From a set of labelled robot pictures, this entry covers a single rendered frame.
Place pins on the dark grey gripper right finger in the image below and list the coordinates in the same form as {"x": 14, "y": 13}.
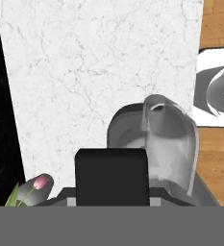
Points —
{"x": 156, "y": 199}

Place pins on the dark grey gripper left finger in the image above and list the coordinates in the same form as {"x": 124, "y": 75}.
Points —
{"x": 67, "y": 197}

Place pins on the black stove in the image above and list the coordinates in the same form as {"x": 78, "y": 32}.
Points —
{"x": 1, "y": 134}

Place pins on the white block with grey cylinder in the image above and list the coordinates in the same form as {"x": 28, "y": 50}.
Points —
{"x": 214, "y": 93}

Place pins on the pink tulip in grey vase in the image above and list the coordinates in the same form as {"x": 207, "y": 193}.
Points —
{"x": 39, "y": 184}

